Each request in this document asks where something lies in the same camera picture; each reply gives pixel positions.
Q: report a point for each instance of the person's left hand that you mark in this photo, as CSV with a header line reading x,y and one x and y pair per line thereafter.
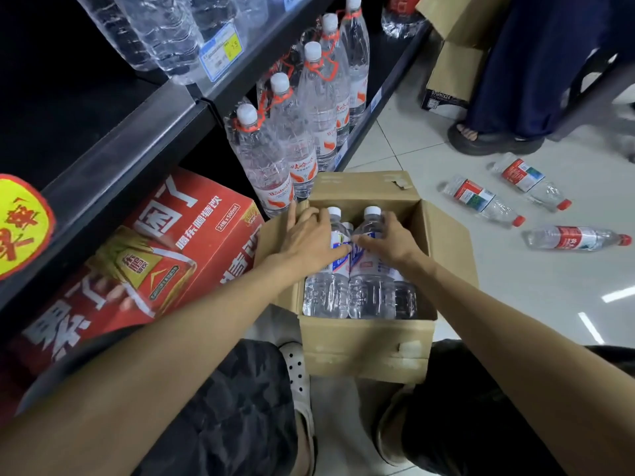
x,y
307,245

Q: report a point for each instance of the person's right hand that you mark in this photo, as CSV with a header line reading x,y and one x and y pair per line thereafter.
x,y
394,247

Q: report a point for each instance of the red-label bottle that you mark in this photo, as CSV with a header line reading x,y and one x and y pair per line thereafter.
x,y
523,175
474,195
570,237

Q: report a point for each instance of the brown cardboard box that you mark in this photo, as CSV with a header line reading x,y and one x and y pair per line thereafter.
x,y
362,351

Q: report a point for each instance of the person's right forearm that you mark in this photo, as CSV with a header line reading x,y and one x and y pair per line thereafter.
x,y
521,356

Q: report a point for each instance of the person's left forearm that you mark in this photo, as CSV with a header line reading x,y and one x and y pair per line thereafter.
x,y
149,361

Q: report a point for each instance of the person's white left clog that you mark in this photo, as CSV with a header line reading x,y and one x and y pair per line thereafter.
x,y
296,376

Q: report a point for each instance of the rows of small clear water bottles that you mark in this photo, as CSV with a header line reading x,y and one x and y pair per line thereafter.
x,y
163,29

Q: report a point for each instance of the red drink carton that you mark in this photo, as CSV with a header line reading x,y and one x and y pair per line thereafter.
x,y
198,232

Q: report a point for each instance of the brown carton black edge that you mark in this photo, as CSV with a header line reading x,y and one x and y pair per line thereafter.
x,y
454,74

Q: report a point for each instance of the blue yellow price tag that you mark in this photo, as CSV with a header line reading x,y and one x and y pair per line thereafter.
x,y
220,54

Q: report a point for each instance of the white blue price tag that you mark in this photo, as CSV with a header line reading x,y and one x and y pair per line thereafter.
x,y
295,0

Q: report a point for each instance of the green plastic stool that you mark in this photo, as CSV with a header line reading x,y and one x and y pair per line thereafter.
x,y
595,94

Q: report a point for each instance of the yellow red promo sticker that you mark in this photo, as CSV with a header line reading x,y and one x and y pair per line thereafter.
x,y
22,228

